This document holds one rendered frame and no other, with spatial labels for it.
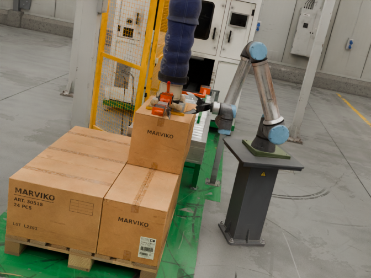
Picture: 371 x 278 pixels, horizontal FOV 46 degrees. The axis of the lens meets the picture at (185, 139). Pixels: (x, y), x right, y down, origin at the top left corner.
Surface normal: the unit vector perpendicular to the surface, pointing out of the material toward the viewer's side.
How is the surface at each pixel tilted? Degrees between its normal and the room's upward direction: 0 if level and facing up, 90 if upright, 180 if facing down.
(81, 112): 90
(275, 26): 90
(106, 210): 90
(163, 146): 90
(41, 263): 0
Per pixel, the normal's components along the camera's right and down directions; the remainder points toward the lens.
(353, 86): -0.13, 0.29
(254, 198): 0.22, 0.35
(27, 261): 0.18, -0.93
